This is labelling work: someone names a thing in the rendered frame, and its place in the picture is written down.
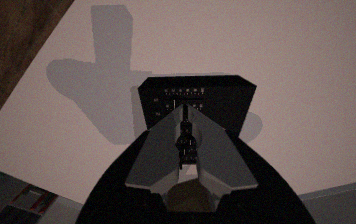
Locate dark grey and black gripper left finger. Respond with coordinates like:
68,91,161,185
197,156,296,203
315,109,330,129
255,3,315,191
75,104,185,224

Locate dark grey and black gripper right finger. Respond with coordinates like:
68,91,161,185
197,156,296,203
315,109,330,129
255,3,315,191
185,104,316,224

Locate black lighting desk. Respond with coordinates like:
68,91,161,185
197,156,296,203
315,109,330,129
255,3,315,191
138,75,257,170

